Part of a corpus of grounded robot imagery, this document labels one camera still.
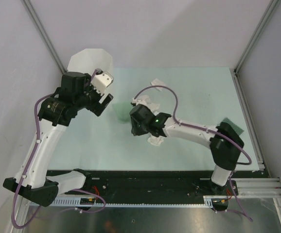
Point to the crumpled paper scrap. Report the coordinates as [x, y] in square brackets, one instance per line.
[154, 107]
[145, 98]
[158, 83]

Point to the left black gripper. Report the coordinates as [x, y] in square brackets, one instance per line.
[95, 106]

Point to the white faceted waste bin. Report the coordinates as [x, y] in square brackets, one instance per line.
[87, 60]

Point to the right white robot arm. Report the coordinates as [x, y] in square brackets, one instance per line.
[222, 140]

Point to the large bottom paper scrap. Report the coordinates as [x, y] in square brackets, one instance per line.
[155, 141]

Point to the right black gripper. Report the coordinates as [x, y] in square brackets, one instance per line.
[135, 130]

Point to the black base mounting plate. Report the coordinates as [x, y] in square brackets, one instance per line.
[154, 186]

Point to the grey slotted cable duct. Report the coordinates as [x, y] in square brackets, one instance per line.
[87, 201]

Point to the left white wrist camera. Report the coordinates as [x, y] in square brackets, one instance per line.
[101, 82]

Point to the green plastic dustpan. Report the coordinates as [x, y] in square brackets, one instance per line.
[122, 110]

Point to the aluminium frame post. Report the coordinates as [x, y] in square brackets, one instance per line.
[32, 13]
[264, 21]

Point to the left aluminium frame post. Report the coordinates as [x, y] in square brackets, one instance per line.
[32, 13]

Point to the green hand brush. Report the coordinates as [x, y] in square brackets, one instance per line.
[236, 128]

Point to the right aluminium frame post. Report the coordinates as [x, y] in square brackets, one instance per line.
[264, 21]

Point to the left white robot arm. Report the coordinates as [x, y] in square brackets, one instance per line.
[53, 114]

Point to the top crumpled paper scrap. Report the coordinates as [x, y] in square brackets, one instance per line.
[158, 83]

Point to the right aluminium side rail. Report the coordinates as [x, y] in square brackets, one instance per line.
[260, 184]

